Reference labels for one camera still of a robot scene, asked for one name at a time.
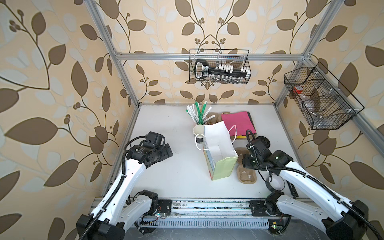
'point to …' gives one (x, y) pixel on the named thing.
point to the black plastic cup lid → (265, 141)
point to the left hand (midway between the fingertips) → (165, 153)
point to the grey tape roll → (268, 185)
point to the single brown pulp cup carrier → (244, 175)
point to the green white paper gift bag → (220, 154)
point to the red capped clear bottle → (298, 89)
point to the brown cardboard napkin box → (244, 137)
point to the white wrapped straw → (191, 110)
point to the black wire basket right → (325, 103)
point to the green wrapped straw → (200, 113)
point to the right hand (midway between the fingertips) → (247, 163)
